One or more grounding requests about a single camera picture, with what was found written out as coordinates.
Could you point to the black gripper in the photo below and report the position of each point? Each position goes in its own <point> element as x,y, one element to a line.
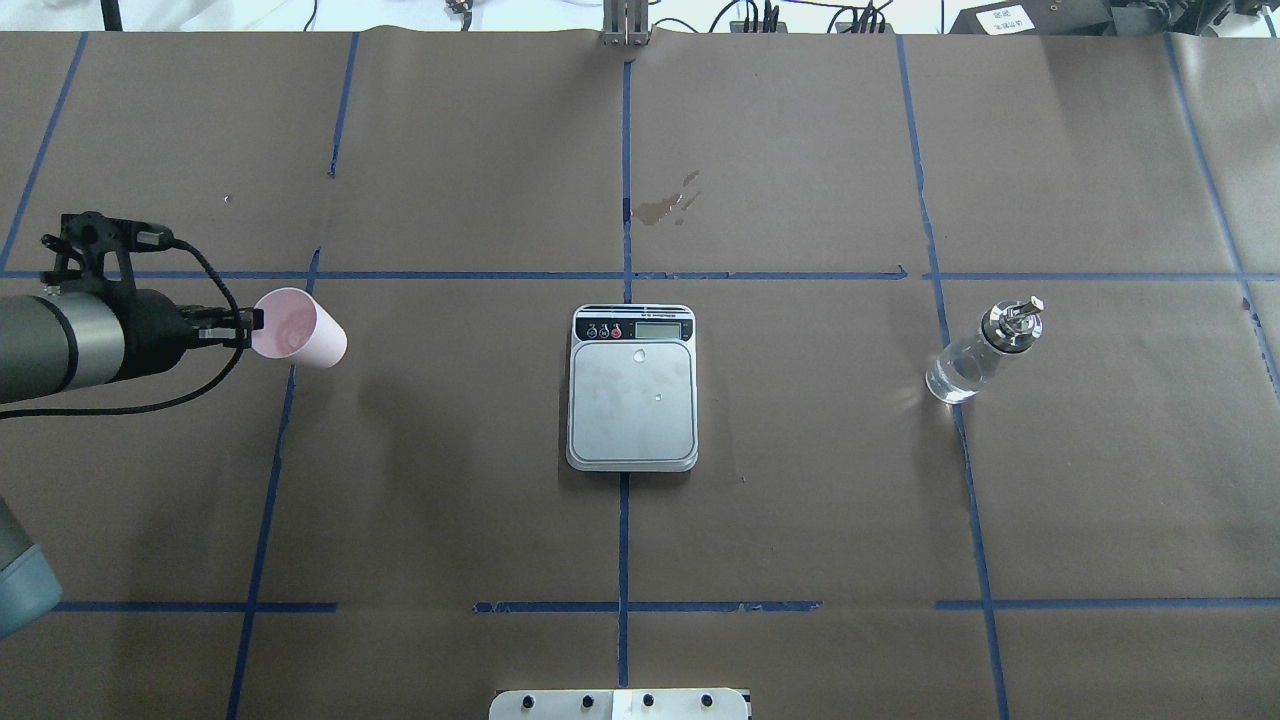
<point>150,329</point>

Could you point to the aluminium frame post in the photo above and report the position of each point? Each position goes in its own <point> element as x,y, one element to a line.
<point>626,23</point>

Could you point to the digital kitchen scale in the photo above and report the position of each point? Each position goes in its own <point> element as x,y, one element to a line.
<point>632,395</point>

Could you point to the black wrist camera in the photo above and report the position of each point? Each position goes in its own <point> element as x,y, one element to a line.
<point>93,254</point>

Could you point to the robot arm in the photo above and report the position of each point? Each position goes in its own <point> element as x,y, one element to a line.
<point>52,344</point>

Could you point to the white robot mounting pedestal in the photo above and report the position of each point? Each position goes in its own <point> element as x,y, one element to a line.
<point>623,703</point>

